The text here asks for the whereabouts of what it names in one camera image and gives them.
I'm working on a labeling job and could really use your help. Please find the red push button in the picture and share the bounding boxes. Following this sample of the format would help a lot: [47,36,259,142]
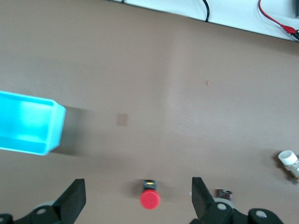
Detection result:
[139,179,162,210]

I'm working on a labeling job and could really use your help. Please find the red alligator clip cable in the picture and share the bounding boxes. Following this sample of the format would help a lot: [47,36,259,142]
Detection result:
[257,0,299,43]

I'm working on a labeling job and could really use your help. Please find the metal valve white caps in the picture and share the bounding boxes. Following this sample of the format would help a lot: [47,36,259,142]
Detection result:
[277,150,299,181]

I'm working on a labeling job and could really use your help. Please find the thin black hanging cable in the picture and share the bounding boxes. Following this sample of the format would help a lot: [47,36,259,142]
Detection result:
[201,0,210,23]

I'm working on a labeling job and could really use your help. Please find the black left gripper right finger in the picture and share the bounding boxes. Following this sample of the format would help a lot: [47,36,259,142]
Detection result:
[191,176,285,224]

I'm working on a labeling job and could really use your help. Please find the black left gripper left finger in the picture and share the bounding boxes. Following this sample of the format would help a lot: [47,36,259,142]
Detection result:
[0,178,86,224]

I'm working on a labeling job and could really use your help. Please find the dark brown cylindrical capacitor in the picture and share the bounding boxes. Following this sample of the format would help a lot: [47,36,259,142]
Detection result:
[215,189,234,204]

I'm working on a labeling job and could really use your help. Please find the cyan plastic bin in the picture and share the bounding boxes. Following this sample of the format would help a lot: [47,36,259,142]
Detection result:
[0,90,67,156]

